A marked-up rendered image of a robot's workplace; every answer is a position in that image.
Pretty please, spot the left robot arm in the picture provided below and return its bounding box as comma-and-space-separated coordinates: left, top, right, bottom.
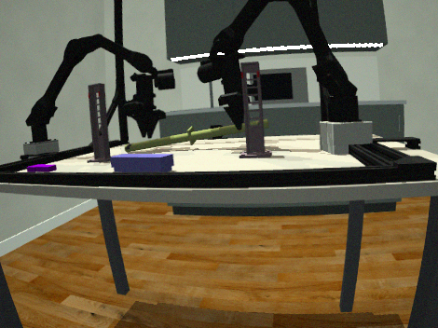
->
197, 0, 362, 122

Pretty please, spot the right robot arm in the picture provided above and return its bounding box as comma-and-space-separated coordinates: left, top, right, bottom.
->
25, 34, 175, 143

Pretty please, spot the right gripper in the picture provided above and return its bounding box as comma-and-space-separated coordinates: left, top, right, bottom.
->
123, 89, 166, 139

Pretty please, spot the purple flat block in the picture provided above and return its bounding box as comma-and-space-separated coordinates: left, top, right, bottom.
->
27, 164, 57, 172

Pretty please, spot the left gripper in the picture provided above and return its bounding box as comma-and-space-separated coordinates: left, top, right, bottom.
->
218, 75, 244, 130

